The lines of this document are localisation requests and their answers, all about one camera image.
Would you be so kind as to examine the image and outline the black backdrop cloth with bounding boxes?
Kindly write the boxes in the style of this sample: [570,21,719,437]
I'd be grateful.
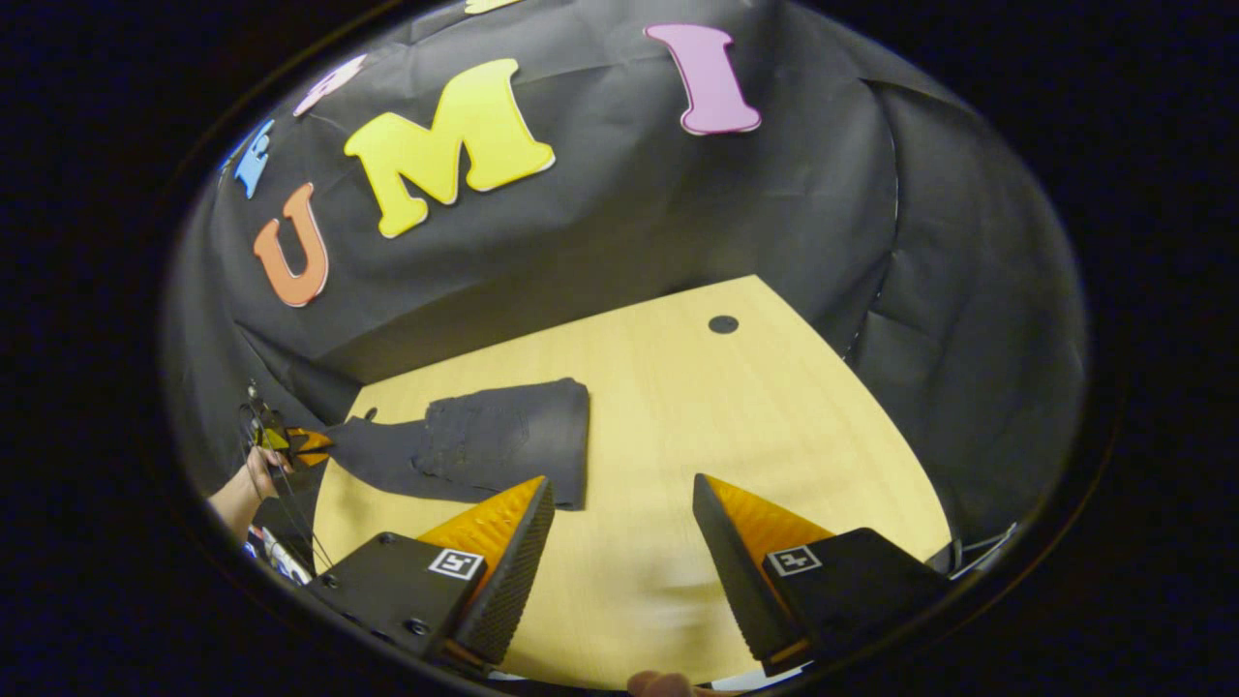
[160,0,1090,572]

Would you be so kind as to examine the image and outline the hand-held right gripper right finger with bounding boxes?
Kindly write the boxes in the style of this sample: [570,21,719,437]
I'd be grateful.
[692,472,956,678]

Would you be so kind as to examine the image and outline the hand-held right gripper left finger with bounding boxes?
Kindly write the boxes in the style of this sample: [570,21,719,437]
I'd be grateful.
[313,474,557,674]

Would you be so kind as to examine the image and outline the dark grey jeans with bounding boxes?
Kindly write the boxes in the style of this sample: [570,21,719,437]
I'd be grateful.
[324,378,591,512]

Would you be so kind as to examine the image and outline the black cable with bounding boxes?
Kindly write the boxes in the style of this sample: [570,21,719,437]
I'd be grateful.
[927,523,1019,580]

